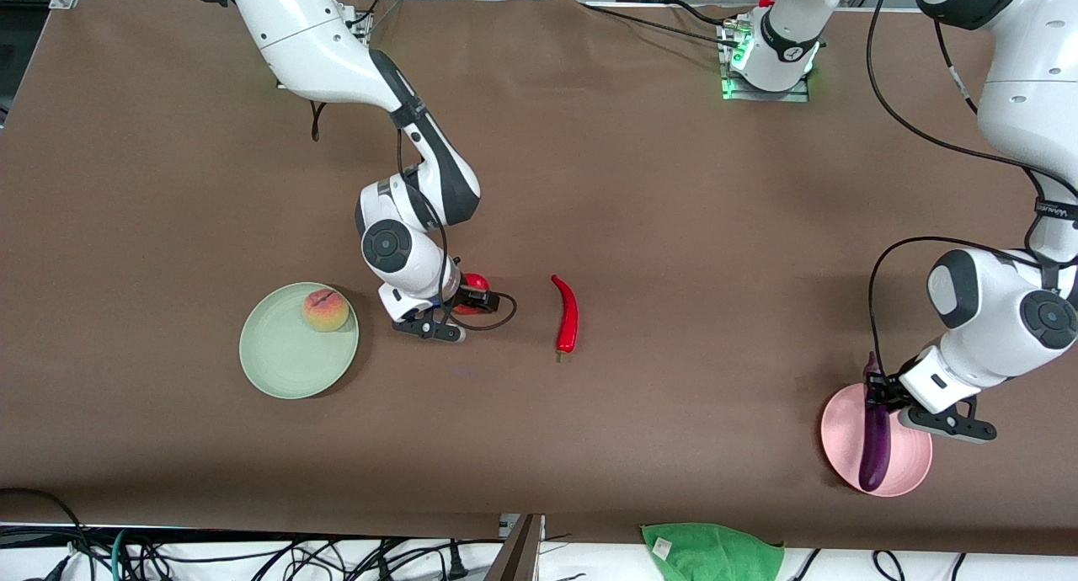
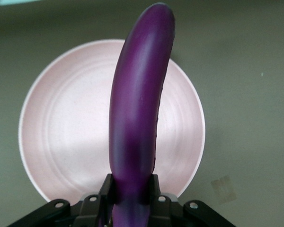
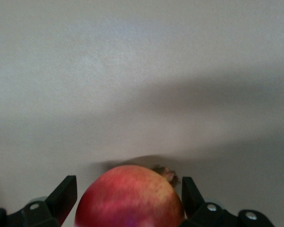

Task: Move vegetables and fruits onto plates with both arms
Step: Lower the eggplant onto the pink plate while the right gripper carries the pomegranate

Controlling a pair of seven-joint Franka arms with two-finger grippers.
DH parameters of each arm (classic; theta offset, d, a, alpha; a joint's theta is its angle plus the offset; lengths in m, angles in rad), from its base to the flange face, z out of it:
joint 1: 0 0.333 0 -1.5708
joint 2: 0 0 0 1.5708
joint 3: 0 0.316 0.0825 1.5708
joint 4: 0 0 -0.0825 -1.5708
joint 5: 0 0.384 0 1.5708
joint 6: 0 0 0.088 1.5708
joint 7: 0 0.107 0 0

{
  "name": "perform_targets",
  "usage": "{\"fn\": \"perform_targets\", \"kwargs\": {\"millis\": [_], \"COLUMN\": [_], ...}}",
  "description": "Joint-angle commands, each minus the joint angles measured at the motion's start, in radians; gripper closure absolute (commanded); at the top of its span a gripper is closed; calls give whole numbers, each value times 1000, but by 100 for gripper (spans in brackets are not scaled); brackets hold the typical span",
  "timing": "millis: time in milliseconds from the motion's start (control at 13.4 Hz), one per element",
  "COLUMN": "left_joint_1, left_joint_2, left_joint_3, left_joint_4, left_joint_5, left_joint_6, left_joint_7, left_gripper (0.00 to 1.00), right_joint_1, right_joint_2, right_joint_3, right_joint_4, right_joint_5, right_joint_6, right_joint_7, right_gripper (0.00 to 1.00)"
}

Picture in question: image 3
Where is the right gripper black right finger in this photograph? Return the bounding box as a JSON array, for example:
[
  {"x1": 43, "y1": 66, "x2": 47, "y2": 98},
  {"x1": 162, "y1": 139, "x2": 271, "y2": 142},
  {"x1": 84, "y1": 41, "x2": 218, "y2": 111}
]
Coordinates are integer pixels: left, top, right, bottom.
[{"x1": 179, "y1": 176, "x2": 240, "y2": 227}]

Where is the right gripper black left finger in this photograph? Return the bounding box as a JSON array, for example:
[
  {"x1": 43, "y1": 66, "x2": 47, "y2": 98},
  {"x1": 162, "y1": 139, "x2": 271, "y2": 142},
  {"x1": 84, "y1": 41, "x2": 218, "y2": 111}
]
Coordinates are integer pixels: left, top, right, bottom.
[{"x1": 7, "y1": 175, "x2": 78, "y2": 227}]

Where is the red pomegranate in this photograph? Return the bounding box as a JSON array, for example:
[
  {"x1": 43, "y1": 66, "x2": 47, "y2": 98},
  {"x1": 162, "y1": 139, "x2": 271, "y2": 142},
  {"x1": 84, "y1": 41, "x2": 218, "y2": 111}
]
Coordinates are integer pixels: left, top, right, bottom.
[{"x1": 74, "y1": 165, "x2": 186, "y2": 227}]

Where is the brown table cover sheet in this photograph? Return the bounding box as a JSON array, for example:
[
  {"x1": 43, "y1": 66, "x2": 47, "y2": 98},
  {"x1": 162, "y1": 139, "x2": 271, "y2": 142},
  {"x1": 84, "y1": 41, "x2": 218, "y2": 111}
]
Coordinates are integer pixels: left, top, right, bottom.
[{"x1": 0, "y1": 0, "x2": 284, "y2": 227}]

